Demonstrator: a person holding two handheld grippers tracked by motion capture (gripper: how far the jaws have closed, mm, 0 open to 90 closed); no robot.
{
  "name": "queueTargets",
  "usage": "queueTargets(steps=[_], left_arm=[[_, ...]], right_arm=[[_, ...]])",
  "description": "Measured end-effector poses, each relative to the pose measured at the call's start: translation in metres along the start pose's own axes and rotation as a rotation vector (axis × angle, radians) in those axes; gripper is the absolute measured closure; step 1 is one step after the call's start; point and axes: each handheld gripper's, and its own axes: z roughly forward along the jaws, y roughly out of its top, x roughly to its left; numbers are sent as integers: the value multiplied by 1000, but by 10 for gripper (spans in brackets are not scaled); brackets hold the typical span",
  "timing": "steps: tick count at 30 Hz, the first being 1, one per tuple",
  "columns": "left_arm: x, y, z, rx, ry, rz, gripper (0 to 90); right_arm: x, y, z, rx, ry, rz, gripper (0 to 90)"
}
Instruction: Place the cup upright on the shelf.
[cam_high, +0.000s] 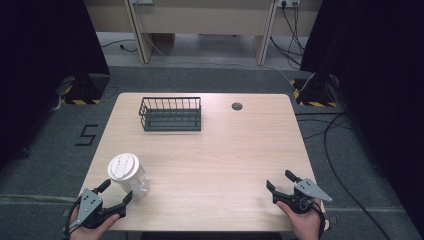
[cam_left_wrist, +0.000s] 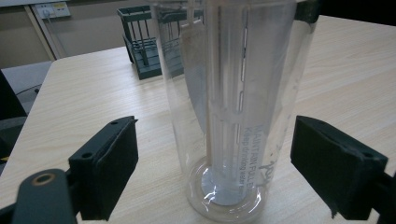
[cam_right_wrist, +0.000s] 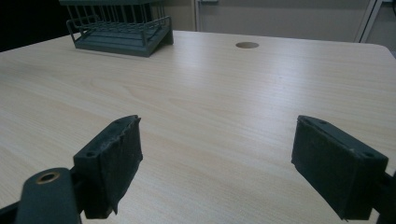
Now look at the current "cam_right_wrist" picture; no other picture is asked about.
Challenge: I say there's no dark green wire rack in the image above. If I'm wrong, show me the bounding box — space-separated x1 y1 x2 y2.
59 0 175 58

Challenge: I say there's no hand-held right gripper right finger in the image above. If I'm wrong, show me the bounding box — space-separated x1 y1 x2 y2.
290 115 389 221

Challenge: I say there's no round cable hole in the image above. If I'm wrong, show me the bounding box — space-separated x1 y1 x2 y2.
234 41 261 49

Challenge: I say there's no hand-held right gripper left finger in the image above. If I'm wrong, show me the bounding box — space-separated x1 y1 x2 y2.
73 114 144 220

